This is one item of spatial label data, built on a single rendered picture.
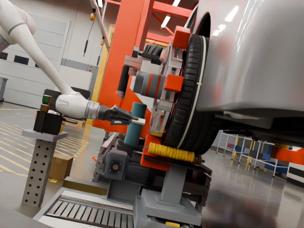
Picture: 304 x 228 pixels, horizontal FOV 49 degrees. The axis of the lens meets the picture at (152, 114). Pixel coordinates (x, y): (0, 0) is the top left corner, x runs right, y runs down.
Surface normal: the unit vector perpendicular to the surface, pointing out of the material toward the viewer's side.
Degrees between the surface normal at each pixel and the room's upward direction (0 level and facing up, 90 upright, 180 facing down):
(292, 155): 90
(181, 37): 125
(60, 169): 90
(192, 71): 77
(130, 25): 90
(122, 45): 90
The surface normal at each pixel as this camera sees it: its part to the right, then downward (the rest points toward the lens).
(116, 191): 0.07, 0.00
